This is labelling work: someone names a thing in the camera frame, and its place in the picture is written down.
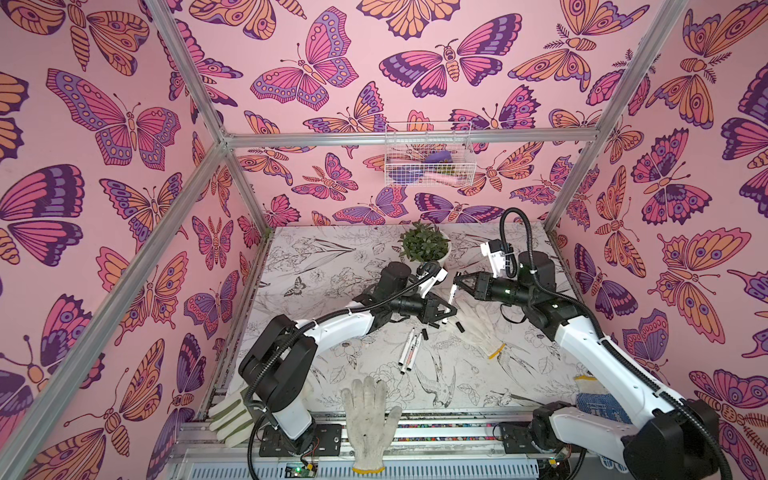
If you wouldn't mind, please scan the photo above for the white potted green plant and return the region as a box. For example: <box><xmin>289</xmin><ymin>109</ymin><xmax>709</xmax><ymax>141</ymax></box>
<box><xmin>400</xmin><ymin>222</ymin><xmax>451</xmax><ymax>264</ymax></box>

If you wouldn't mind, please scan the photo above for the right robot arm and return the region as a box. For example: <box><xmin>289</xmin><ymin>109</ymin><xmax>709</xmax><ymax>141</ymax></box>
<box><xmin>452</xmin><ymin>251</ymin><xmax>733</xmax><ymax>479</ymax></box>

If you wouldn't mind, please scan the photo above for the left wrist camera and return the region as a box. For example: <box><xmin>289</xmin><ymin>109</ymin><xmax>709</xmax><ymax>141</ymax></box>
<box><xmin>417</xmin><ymin>261</ymin><xmax>448</xmax><ymax>298</ymax></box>

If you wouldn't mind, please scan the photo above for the blue dotted glove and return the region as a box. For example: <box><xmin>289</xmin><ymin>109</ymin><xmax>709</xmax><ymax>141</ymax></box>
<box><xmin>574</xmin><ymin>375</ymin><xmax>632</xmax><ymax>424</ymax></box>

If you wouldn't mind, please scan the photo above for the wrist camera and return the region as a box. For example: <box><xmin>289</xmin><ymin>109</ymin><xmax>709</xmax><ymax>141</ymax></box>
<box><xmin>480</xmin><ymin>239</ymin><xmax>510</xmax><ymax>278</ymax></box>
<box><xmin>417</xmin><ymin>261</ymin><xmax>448</xmax><ymax>298</ymax></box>

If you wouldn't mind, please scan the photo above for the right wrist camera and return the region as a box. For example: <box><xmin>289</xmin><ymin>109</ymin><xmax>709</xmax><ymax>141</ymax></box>
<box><xmin>480</xmin><ymin>239</ymin><xmax>510</xmax><ymax>278</ymax></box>

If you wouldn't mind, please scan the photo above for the striped glove left edge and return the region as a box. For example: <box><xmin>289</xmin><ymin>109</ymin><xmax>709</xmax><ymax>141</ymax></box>
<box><xmin>208</xmin><ymin>386</ymin><xmax>254</xmax><ymax>448</ymax></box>

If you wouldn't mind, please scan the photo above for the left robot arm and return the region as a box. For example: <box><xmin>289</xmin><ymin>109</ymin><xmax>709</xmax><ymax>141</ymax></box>
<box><xmin>238</xmin><ymin>261</ymin><xmax>457</xmax><ymax>454</ymax></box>

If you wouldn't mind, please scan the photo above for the white wire wall basket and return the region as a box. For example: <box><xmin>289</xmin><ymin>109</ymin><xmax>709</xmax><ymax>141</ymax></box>
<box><xmin>382</xmin><ymin>128</ymin><xmax>477</xmax><ymax>189</ymax></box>

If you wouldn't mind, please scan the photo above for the white glove front edge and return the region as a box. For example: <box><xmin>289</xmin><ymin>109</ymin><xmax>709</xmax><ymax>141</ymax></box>
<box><xmin>341</xmin><ymin>376</ymin><xmax>402</xmax><ymax>475</ymax></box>

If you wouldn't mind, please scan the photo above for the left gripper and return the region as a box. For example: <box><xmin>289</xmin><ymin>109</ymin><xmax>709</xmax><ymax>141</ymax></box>
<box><xmin>386</xmin><ymin>292</ymin><xmax>456</xmax><ymax>327</ymax></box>

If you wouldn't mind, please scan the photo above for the small circuit board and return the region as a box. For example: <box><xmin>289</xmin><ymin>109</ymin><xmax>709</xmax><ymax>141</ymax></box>
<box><xmin>283</xmin><ymin>462</ymin><xmax>318</xmax><ymax>479</ymax></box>

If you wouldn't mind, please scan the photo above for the white glove on table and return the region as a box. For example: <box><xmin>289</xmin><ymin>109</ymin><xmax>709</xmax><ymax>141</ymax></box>
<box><xmin>449</xmin><ymin>299</ymin><xmax>505</xmax><ymax>360</ymax></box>

